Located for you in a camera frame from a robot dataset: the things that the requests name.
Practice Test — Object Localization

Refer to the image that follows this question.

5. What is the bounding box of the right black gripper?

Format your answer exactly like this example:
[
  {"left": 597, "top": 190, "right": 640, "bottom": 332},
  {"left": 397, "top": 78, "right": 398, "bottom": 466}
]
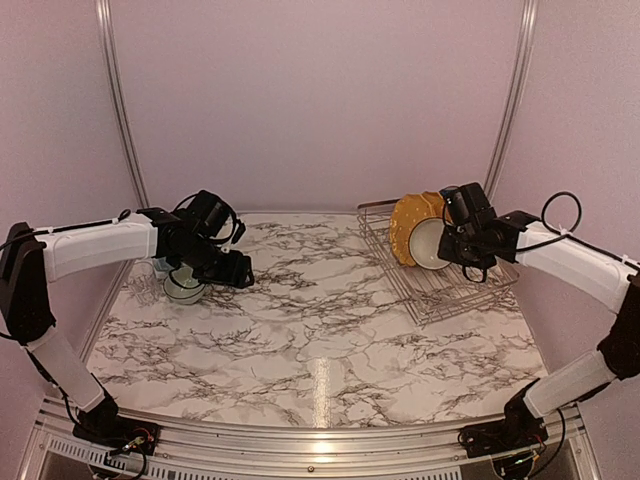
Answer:
[{"left": 438, "top": 224, "right": 492, "bottom": 269}]

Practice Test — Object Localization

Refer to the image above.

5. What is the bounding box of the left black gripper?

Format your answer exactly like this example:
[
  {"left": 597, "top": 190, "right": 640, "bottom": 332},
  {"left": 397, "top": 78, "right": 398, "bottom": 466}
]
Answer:
[{"left": 175, "top": 234, "right": 255, "bottom": 289}]

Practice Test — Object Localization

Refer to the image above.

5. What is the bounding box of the white saucer dark rim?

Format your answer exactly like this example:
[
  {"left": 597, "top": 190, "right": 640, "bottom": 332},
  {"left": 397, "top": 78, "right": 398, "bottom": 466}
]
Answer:
[{"left": 409, "top": 218, "right": 450, "bottom": 270}]

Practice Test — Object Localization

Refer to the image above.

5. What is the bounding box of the small white ribbed bowl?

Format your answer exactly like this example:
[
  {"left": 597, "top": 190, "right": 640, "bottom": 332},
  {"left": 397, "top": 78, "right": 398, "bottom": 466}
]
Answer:
[{"left": 163, "top": 265, "right": 205, "bottom": 305}]

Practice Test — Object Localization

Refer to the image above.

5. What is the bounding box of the yellow dotted plate front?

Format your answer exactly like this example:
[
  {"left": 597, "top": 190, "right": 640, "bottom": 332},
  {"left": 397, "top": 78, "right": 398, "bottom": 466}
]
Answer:
[{"left": 389, "top": 191, "right": 444, "bottom": 267}]

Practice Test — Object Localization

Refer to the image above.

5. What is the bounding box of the light blue mug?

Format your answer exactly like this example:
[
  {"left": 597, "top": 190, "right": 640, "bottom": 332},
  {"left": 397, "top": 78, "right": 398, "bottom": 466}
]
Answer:
[{"left": 152, "top": 258, "right": 173, "bottom": 280}]

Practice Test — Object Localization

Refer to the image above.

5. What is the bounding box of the clear glass cup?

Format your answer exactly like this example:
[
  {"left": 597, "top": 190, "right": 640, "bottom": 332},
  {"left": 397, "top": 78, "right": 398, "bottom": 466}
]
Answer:
[{"left": 125, "top": 261, "right": 162, "bottom": 306}]

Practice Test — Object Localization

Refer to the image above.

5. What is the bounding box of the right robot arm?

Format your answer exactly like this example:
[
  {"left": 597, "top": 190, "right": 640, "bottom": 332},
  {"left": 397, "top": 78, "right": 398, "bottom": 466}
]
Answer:
[{"left": 438, "top": 183, "right": 639, "bottom": 448}]

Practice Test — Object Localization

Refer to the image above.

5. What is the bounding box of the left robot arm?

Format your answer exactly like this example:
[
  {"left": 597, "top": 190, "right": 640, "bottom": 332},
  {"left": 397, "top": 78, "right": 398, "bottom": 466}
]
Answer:
[{"left": 1, "top": 190, "right": 254, "bottom": 445}]

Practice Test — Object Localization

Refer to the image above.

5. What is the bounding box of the metal wire dish rack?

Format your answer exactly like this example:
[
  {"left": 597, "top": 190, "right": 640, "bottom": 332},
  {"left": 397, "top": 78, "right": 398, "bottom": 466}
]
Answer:
[{"left": 357, "top": 200, "right": 519, "bottom": 327}]

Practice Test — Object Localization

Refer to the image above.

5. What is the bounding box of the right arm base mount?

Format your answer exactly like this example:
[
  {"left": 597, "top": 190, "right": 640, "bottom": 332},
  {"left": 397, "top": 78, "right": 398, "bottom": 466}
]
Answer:
[{"left": 457, "top": 381, "right": 549, "bottom": 458}]

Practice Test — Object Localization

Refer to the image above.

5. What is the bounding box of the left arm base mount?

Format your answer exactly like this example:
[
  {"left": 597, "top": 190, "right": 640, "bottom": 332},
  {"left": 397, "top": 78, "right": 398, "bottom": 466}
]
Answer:
[{"left": 73, "top": 394, "right": 160, "bottom": 455}]

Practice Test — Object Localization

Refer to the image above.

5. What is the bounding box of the right aluminium frame post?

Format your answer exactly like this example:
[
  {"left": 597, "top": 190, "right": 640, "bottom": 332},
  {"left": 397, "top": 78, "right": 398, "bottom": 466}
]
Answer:
[{"left": 484, "top": 0, "right": 539, "bottom": 201}]

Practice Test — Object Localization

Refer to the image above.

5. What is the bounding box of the aluminium frame post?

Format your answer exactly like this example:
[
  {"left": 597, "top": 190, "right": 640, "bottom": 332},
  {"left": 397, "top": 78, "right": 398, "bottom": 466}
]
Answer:
[
  {"left": 484, "top": 0, "right": 539, "bottom": 201},
  {"left": 95, "top": 0, "right": 150, "bottom": 208}
]

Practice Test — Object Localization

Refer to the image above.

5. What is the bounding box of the front aluminium frame rail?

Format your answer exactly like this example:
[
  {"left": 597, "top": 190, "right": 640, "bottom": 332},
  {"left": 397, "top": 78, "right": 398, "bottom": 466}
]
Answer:
[{"left": 29, "top": 394, "right": 601, "bottom": 480}]

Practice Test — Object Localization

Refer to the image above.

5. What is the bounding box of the left aluminium frame post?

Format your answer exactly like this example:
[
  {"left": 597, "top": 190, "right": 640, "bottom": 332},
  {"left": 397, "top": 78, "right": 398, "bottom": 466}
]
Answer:
[{"left": 95, "top": 0, "right": 150, "bottom": 208}]

